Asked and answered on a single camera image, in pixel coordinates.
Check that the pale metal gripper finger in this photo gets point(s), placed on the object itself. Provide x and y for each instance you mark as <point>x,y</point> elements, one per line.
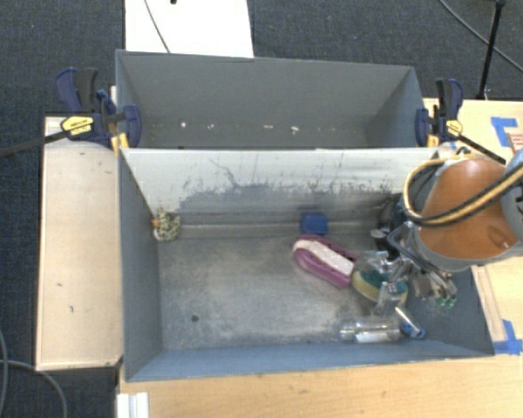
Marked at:
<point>389,296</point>
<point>406,316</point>

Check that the yellow and green sponge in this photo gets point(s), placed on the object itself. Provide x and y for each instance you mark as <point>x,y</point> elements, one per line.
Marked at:
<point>367,282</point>

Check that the clear glass cup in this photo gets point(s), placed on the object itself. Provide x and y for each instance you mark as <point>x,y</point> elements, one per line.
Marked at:
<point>372,261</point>

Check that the clear plastic bottle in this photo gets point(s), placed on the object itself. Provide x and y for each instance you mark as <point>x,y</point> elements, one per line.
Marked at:
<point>368,330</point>

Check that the purple and white brush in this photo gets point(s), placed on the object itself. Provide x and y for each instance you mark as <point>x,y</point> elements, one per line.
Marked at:
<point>320,260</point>

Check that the blue block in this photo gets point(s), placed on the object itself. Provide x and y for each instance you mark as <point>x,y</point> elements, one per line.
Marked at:
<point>314,224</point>

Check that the grey metal bin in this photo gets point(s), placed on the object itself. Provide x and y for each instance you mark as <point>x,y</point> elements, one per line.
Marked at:
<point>244,285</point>

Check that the spotted toy frog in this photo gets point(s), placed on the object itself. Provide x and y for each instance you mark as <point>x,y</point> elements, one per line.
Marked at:
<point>166,227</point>

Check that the pale wood board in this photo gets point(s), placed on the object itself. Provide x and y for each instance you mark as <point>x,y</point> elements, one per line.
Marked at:
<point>78,251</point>

